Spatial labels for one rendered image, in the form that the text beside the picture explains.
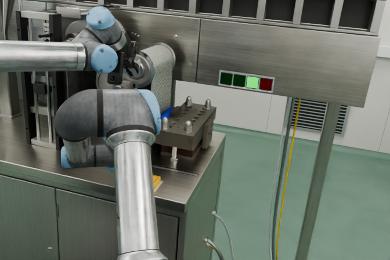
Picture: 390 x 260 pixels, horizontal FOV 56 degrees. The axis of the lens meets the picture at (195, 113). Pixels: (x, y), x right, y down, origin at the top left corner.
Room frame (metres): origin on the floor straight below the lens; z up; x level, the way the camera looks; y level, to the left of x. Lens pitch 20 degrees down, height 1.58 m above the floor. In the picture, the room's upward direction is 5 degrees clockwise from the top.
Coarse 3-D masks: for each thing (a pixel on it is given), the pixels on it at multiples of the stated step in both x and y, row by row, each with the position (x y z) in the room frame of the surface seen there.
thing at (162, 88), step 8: (160, 80) 1.49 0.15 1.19; (168, 80) 1.59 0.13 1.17; (152, 88) 1.40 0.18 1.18; (160, 88) 1.49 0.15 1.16; (168, 88) 1.59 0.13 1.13; (160, 96) 1.50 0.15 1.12; (168, 96) 1.60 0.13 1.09; (160, 104) 1.50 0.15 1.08; (168, 104) 1.60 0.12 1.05; (160, 112) 1.51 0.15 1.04
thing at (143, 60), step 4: (136, 56) 1.40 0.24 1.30; (140, 56) 1.39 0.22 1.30; (140, 60) 1.39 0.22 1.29; (144, 60) 1.39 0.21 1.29; (144, 64) 1.39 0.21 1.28; (148, 64) 1.39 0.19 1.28; (148, 68) 1.38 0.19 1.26; (148, 72) 1.38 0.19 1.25; (128, 76) 1.41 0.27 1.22; (144, 76) 1.39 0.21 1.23; (148, 76) 1.38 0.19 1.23; (132, 80) 1.40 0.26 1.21; (136, 80) 1.40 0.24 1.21; (140, 80) 1.39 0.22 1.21; (144, 80) 1.39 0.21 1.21
